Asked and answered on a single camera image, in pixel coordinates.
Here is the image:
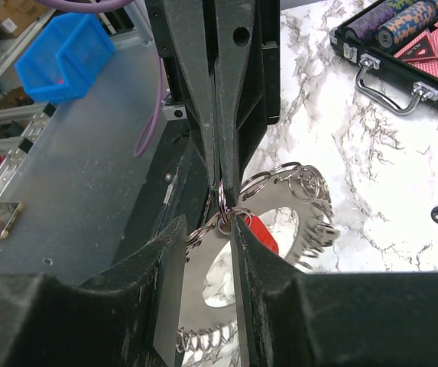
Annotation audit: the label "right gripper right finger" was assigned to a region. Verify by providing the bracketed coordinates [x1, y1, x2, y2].
[231, 219, 438, 366]

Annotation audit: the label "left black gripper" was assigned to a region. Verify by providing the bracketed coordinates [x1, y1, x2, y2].
[145, 1, 280, 208]

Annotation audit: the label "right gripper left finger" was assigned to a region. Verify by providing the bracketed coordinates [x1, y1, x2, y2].
[0, 216, 187, 366]

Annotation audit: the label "red tag key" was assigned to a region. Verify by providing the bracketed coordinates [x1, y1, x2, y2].
[238, 213, 279, 255]

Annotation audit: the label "blue plastic bin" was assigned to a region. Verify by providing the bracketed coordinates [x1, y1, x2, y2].
[15, 13, 115, 104]

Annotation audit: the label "black poker chip case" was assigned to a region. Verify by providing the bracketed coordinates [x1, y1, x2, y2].
[329, 1, 438, 115]

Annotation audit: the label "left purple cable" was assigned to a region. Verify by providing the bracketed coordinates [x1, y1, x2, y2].
[37, 0, 166, 158]

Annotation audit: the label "black front mounting rail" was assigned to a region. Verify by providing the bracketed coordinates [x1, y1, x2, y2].
[98, 121, 209, 271]

